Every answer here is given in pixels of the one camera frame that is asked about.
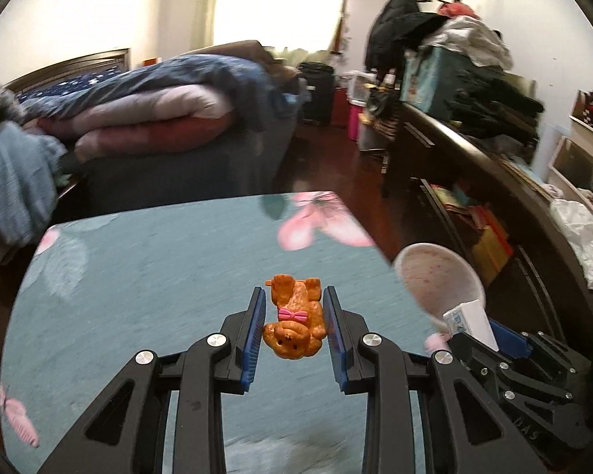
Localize light blue fleece blanket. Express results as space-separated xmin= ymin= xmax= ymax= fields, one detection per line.
xmin=0 ymin=121 xmax=70 ymax=265

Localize navy blue duvet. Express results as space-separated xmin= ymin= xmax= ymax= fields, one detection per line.
xmin=17 ymin=54 xmax=285 ymax=119

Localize pile of white clothes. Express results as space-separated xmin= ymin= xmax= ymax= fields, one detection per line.
xmin=425 ymin=15 xmax=515 ymax=70

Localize yellow red box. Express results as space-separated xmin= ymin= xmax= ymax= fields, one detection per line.
xmin=472 ymin=224 xmax=515 ymax=287

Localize small white carton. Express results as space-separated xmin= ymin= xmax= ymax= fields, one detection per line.
xmin=442 ymin=299 xmax=500 ymax=354

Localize red cloth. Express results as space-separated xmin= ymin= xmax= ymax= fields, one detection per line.
xmin=437 ymin=2 xmax=480 ymax=18

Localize white speckled bowl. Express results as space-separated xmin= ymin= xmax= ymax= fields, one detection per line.
xmin=393 ymin=243 xmax=487 ymax=337

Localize black hanging coat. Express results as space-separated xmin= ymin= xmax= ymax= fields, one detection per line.
xmin=364 ymin=0 xmax=448 ymax=72

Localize brown bed cover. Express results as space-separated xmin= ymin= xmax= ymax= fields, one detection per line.
xmin=180 ymin=39 xmax=302 ymax=92

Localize brown teddy bear toy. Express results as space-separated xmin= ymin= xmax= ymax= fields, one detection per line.
xmin=262 ymin=274 xmax=327 ymax=361

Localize dark wooden sideboard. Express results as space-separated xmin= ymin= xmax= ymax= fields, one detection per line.
xmin=385 ymin=101 xmax=593 ymax=327

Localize pink container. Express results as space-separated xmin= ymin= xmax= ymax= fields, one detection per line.
xmin=347 ymin=103 xmax=364 ymax=141

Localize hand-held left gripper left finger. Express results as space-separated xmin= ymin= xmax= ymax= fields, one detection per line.
xmin=37 ymin=286 xmax=268 ymax=474

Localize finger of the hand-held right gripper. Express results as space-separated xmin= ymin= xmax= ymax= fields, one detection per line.
xmin=447 ymin=332 xmax=576 ymax=406
xmin=488 ymin=318 xmax=590 ymax=373

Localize black suitcase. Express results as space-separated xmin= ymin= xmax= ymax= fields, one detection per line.
xmin=299 ymin=62 xmax=336 ymax=126

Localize teal storage box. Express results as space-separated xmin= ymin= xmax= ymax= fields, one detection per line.
xmin=400 ymin=44 xmax=505 ymax=117

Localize white plastic bag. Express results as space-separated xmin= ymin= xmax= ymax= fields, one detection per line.
xmin=548 ymin=197 xmax=593 ymax=292

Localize teal floral tablecloth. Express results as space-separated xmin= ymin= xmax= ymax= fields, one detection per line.
xmin=0 ymin=190 xmax=438 ymax=474

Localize stack of black clothes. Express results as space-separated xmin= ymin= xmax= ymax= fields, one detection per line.
xmin=445 ymin=69 xmax=544 ymax=164

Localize black striped bag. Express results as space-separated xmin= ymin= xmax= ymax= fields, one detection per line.
xmin=363 ymin=86 xmax=401 ymax=144

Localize pale window curtain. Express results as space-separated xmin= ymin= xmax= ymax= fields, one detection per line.
xmin=188 ymin=0 xmax=349 ymax=57

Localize pink grey folded quilt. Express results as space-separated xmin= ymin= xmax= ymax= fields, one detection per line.
xmin=22 ymin=84 xmax=238 ymax=164

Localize clear plastic box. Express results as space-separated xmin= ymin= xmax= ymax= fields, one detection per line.
xmin=346 ymin=71 xmax=376 ymax=107

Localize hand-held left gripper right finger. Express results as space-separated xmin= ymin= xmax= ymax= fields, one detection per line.
xmin=323 ymin=285 xmax=549 ymax=474

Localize dark wooden bed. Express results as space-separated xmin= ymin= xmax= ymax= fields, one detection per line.
xmin=5 ymin=48 xmax=300 ymax=208

